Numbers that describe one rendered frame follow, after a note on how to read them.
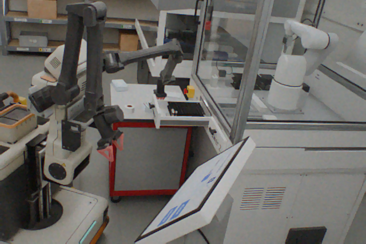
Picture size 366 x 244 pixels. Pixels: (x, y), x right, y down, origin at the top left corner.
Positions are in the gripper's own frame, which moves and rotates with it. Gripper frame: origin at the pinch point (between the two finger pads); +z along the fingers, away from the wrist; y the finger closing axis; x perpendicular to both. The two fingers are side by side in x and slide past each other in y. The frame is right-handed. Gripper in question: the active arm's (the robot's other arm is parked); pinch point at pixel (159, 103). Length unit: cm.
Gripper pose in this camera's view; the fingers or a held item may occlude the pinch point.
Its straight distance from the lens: 250.0
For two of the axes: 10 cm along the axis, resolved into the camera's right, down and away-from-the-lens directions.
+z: -1.1, 8.9, 4.5
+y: -4.7, -4.4, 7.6
